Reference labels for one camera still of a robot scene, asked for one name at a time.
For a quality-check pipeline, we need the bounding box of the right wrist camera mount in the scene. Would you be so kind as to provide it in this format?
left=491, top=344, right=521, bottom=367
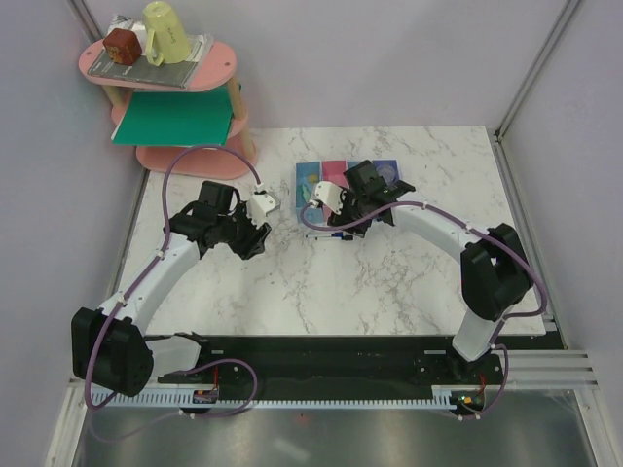
left=310, top=181, right=348, bottom=214

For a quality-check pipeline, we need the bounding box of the green folder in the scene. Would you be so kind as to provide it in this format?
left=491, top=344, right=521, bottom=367
left=111, top=89, right=233, bottom=147

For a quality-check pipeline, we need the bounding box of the purple drawer bin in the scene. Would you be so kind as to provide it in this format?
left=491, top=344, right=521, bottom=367
left=372, top=160, right=400, bottom=185

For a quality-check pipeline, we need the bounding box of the white cable duct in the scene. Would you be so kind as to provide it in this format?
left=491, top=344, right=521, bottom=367
left=107, top=386, right=458, bottom=411

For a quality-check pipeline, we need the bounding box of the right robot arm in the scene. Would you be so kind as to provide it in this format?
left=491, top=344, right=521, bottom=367
left=312, top=161, right=533, bottom=383

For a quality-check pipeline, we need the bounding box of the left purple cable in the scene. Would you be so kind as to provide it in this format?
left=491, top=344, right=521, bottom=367
left=85, top=144, right=267, bottom=420

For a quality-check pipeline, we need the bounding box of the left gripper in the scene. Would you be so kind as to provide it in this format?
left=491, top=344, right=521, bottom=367
left=216, top=200, right=272, bottom=261

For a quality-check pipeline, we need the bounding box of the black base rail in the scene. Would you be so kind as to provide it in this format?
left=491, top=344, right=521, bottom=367
left=158, top=334, right=502, bottom=401

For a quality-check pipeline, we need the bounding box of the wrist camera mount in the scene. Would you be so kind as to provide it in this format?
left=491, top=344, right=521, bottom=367
left=246, top=192, right=280, bottom=228
left=310, top=181, right=348, bottom=214

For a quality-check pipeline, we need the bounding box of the pink wooden tiered shelf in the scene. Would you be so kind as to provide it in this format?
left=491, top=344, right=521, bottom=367
left=78, top=40, right=257, bottom=180

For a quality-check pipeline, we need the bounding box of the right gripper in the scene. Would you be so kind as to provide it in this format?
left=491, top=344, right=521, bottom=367
left=327, top=185, right=372, bottom=238

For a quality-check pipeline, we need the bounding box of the purple cable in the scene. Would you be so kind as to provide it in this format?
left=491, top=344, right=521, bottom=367
left=300, top=201, right=549, bottom=422
left=85, top=144, right=267, bottom=420

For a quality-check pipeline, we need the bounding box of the blue cap marker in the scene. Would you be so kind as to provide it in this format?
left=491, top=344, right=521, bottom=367
left=305, top=233, right=344, bottom=241

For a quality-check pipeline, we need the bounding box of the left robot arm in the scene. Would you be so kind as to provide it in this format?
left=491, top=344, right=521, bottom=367
left=70, top=181, right=278, bottom=397

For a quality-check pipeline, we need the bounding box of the grey magazine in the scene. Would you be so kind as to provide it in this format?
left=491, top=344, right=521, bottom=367
left=87, top=33, right=214, bottom=89

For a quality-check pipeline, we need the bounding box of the green highlighter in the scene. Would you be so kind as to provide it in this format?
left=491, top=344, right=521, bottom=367
left=300, top=183, right=312, bottom=203

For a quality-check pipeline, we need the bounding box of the black cap marker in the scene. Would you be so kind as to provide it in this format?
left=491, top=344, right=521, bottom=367
left=312, top=233, right=354, bottom=241

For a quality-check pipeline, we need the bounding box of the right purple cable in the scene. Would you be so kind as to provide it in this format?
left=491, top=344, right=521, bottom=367
left=300, top=201, right=549, bottom=422

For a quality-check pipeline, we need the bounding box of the pink drawer bin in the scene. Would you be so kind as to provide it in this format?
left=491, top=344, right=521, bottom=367
left=321, top=160, right=348, bottom=188

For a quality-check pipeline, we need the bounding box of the red brown cube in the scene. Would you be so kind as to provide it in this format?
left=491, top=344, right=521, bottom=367
left=102, top=28, right=142, bottom=66

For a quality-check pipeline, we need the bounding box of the yellow mug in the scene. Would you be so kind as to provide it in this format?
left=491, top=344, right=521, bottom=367
left=142, top=1, right=192, bottom=66

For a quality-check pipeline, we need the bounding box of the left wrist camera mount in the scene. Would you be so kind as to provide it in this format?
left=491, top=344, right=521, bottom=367
left=246, top=192, right=280, bottom=228

